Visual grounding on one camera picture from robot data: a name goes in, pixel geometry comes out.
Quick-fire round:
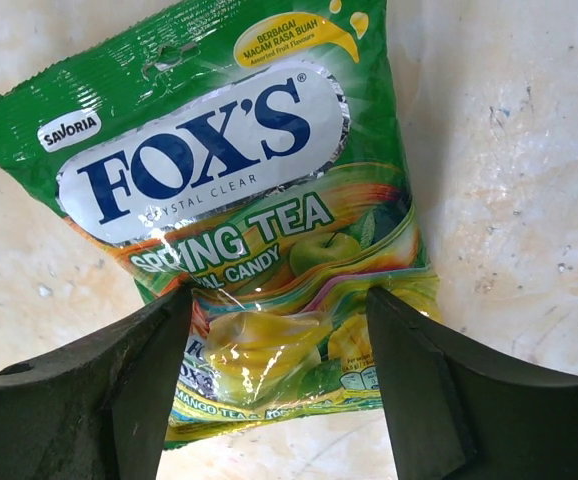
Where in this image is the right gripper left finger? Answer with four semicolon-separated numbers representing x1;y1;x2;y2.
0;287;192;479

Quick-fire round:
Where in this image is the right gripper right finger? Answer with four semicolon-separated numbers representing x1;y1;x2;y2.
366;287;578;479

